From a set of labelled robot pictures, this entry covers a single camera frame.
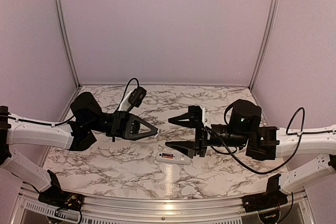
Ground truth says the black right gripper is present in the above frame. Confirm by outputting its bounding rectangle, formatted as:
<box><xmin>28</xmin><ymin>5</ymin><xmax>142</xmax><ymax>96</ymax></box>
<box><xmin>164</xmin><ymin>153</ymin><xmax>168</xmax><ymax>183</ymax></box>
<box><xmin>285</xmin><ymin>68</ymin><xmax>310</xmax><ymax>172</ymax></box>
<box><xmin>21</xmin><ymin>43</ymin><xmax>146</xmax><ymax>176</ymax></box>
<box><xmin>165</xmin><ymin>111</ymin><xmax>250</xmax><ymax>158</ymax></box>

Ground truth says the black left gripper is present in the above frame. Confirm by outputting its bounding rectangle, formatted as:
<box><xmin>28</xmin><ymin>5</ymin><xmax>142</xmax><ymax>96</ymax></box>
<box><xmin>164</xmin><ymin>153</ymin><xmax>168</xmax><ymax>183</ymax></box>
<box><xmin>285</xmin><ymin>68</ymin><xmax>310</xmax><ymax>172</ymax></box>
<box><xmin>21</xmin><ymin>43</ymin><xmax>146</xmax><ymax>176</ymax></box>
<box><xmin>87</xmin><ymin>110</ymin><xmax>158</xmax><ymax>141</ymax></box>

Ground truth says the white remote control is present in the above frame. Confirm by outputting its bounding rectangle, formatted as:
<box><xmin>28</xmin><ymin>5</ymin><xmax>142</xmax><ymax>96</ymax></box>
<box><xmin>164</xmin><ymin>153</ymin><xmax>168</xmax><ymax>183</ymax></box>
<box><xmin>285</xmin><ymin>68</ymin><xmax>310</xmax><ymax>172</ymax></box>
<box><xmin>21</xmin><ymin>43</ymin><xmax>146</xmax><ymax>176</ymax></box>
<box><xmin>155</xmin><ymin>152</ymin><xmax>191</xmax><ymax>165</ymax></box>

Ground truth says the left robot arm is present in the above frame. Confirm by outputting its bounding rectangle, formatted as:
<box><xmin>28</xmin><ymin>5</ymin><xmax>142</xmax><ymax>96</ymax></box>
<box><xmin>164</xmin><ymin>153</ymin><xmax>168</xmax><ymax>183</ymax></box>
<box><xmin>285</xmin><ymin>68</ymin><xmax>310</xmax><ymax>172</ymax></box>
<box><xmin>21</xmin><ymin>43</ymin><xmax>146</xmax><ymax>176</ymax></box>
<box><xmin>1</xmin><ymin>92</ymin><xmax>159</xmax><ymax>206</ymax></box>

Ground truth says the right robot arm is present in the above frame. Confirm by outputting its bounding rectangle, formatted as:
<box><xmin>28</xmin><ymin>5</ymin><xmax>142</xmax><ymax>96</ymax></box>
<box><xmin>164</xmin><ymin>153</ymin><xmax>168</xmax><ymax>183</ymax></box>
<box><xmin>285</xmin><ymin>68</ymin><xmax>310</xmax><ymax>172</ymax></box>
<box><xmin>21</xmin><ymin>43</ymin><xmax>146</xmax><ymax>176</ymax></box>
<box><xmin>165</xmin><ymin>99</ymin><xmax>335</xmax><ymax>207</ymax></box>

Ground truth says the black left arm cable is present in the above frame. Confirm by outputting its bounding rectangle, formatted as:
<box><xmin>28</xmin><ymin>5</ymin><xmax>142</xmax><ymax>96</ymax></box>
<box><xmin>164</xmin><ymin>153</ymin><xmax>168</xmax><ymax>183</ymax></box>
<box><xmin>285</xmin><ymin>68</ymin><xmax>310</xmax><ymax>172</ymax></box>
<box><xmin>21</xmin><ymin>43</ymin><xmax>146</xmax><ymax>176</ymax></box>
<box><xmin>0</xmin><ymin>78</ymin><xmax>140</xmax><ymax>127</ymax></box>

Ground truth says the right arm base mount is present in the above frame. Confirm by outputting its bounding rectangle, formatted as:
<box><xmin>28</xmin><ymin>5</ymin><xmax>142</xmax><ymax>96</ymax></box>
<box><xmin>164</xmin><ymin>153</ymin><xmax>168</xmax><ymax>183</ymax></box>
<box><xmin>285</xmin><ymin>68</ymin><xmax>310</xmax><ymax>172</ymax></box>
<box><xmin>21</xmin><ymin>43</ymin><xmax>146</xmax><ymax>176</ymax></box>
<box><xmin>242</xmin><ymin>174</ymin><xmax>288</xmax><ymax>212</ymax></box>

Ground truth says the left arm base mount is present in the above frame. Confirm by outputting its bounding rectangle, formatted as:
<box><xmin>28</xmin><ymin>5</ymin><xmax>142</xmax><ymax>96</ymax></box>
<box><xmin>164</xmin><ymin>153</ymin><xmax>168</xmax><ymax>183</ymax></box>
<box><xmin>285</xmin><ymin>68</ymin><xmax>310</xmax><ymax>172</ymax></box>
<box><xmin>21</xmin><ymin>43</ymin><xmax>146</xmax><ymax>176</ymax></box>
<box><xmin>38</xmin><ymin>170</ymin><xmax>84</xmax><ymax>211</ymax></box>

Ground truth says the aluminium front rail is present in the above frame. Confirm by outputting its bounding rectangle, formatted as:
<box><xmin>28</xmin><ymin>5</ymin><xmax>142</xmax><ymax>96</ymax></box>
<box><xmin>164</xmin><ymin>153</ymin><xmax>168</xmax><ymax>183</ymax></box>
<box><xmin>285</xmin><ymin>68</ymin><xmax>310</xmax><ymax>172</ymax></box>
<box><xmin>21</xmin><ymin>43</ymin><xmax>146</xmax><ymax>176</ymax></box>
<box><xmin>15</xmin><ymin>186</ymin><xmax>316</xmax><ymax>224</ymax></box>

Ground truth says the left aluminium frame post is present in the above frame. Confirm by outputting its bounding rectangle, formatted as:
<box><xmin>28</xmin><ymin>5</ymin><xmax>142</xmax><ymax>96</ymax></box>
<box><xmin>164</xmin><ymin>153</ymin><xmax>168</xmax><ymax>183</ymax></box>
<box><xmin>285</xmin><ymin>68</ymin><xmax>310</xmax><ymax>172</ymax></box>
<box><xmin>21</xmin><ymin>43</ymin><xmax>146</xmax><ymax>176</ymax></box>
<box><xmin>54</xmin><ymin>0</ymin><xmax>81</xmax><ymax>89</ymax></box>

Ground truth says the aluminium frame post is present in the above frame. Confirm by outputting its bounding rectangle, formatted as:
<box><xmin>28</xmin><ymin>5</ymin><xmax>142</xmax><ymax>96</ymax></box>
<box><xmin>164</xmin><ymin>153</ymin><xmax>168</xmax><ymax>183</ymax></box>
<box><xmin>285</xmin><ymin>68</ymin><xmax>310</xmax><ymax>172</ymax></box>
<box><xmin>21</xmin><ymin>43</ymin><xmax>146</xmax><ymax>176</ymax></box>
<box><xmin>54</xmin><ymin>0</ymin><xmax>81</xmax><ymax>89</ymax></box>
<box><xmin>248</xmin><ymin>0</ymin><xmax>279</xmax><ymax>92</ymax></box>

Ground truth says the right aluminium frame post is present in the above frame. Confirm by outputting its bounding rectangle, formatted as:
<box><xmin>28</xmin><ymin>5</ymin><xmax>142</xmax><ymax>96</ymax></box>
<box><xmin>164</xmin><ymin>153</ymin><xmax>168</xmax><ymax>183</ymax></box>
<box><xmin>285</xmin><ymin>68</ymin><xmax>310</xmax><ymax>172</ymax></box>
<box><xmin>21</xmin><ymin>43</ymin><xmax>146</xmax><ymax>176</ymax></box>
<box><xmin>248</xmin><ymin>0</ymin><xmax>279</xmax><ymax>92</ymax></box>

